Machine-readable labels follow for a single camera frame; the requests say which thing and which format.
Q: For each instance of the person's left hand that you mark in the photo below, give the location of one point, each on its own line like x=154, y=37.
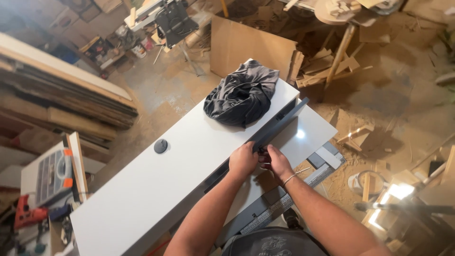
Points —
x=242, y=161

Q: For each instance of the person's right hand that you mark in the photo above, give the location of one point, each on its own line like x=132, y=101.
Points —
x=279, y=165

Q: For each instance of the person's left fingers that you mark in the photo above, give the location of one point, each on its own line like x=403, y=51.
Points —
x=256, y=146

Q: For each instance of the dark grey flap panel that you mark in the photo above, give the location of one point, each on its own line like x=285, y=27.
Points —
x=280, y=122

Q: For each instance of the dark grey crumpled cloth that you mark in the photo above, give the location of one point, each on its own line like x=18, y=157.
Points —
x=241, y=96

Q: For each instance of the white glossy panel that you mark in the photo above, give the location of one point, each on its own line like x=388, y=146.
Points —
x=312, y=133

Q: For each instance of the long metal ruler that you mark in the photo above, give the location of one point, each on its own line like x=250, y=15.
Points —
x=273, y=213

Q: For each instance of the grey saw table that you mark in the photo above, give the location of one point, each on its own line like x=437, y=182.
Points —
x=325, y=156

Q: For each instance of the black shoe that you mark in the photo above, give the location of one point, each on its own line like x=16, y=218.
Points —
x=292, y=217

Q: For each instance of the white desk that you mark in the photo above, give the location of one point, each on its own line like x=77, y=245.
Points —
x=170, y=167

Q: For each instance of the person's dark printed shirt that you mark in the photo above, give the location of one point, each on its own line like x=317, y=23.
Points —
x=273, y=243

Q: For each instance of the large brown fibreboard sheet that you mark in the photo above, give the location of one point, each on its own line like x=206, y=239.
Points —
x=248, y=44

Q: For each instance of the pile of wood offcuts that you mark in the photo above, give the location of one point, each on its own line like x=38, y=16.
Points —
x=327, y=69

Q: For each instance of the white coiled band roll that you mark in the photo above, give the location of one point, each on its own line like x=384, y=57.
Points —
x=366, y=181

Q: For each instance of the round wooden table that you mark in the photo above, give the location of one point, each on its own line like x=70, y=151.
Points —
x=341, y=21

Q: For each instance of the black saw machine on stand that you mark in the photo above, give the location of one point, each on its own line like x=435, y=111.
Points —
x=174, y=19

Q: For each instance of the white paint bucket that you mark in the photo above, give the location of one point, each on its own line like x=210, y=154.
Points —
x=138, y=51

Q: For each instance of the white-faced board upright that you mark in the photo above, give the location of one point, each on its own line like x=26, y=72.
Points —
x=79, y=167

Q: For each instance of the cluttered low shelf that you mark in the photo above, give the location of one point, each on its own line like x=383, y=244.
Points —
x=101, y=51

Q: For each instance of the stack of wooden boards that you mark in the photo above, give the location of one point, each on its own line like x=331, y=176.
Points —
x=60, y=92

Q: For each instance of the grey organizer case orange latches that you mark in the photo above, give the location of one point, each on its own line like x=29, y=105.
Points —
x=53, y=176

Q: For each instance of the blue power tool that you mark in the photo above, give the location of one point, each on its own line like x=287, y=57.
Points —
x=59, y=212

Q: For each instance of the red power tool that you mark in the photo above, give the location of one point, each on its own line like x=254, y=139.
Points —
x=28, y=213

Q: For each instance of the small wooden bracket piece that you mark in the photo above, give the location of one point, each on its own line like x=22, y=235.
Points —
x=357, y=137

